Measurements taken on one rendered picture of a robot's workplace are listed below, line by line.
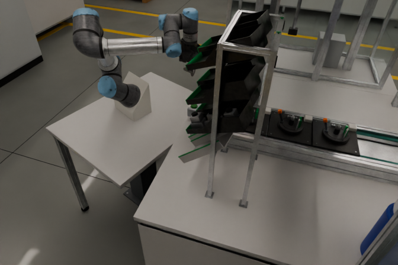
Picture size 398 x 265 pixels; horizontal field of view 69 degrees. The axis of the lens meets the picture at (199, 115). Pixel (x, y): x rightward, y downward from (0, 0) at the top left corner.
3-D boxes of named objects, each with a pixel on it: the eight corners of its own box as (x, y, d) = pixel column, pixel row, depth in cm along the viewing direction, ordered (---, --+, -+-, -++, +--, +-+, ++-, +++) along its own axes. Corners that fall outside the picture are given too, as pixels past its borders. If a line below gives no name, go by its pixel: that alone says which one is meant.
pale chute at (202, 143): (183, 163, 143) (177, 157, 142) (196, 146, 152) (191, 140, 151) (224, 148, 123) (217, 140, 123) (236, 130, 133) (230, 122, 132)
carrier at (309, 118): (266, 138, 164) (270, 120, 156) (270, 113, 182) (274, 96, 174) (311, 147, 159) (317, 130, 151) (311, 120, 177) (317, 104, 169)
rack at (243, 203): (204, 197, 143) (213, 44, 93) (221, 146, 170) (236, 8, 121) (246, 208, 138) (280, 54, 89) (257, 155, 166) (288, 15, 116)
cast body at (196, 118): (192, 129, 131) (186, 116, 128) (195, 123, 135) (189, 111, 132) (208, 127, 127) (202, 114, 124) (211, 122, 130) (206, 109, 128)
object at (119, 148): (46, 131, 182) (45, 127, 180) (150, 74, 238) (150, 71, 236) (121, 189, 149) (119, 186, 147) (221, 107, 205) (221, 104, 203)
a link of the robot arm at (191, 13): (180, 7, 142) (197, 6, 144) (180, 28, 149) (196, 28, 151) (182, 12, 136) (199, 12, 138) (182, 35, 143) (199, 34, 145)
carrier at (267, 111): (224, 128, 169) (225, 111, 162) (232, 105, 188) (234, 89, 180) (265, 138, 164) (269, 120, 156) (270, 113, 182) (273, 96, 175)
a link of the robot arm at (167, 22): (160, 30, 135) (183, 29, 137) (157, 10, 139) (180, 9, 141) (160, 39, 143) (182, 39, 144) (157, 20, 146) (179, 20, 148)
